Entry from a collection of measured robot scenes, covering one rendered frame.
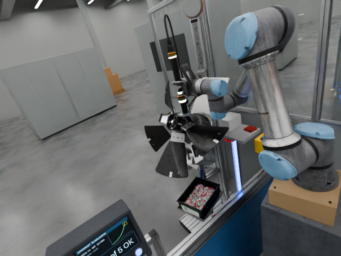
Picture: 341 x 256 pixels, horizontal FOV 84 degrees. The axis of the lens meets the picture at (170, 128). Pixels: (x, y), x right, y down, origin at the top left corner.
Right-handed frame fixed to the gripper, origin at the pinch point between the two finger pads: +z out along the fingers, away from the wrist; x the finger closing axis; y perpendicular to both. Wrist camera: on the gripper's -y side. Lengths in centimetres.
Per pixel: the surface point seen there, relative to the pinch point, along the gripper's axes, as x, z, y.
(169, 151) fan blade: -15.2, 2.3, 42.3
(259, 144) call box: 21, -37, 43
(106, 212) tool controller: -64, -35, 24
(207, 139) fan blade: -3.4, -23.0, 31.3
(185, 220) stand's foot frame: -7, 27, 141
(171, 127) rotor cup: -7.2, 5.5, 28.9
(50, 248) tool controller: -81, -35, 24
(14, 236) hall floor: -171, 174, 149
